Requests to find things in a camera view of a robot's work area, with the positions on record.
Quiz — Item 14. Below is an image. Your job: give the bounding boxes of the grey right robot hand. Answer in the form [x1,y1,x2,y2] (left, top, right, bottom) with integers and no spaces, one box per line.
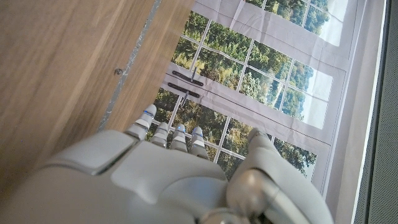
[0,104,335,224]

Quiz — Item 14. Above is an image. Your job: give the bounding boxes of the printed forest window backdrop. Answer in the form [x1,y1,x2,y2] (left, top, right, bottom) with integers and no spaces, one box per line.
[149,0,386,195]

